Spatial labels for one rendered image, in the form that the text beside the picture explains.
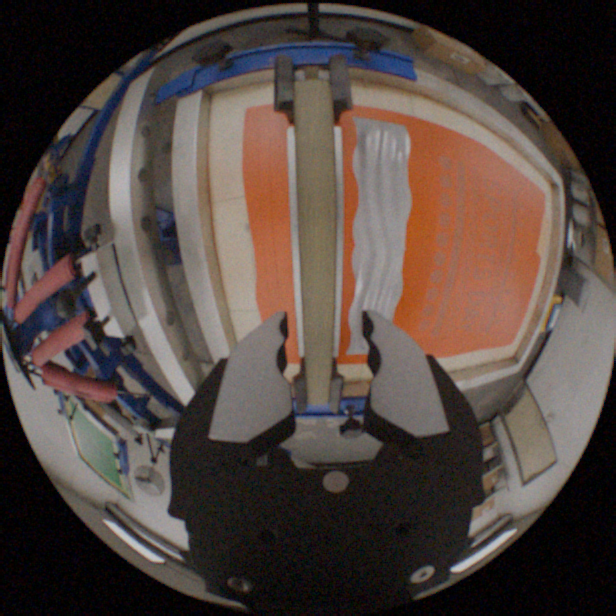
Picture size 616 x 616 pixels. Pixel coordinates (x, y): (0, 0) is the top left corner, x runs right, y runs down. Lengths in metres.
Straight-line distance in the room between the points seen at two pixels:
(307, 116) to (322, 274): 0.13
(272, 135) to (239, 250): 0.16
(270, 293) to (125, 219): 0.23
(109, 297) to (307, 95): 0.30
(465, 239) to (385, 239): 0.14
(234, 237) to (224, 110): 0.19
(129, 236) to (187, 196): 0.09
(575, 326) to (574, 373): 0.67
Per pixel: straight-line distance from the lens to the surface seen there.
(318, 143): 0.17
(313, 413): 0.42
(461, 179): 0.34
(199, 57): 0.28
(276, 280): 0.29
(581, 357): 3.81
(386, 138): 0.28
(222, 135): 0.31
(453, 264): 0.35
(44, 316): 0.79
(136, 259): 0.28
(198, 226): 0.27
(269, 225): 0.27
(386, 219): 0.27
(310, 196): 0.16
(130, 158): 0.29
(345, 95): 0.22
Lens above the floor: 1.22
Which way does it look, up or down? 59 degrees down
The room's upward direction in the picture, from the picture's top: 177 degrees counter-clockwise
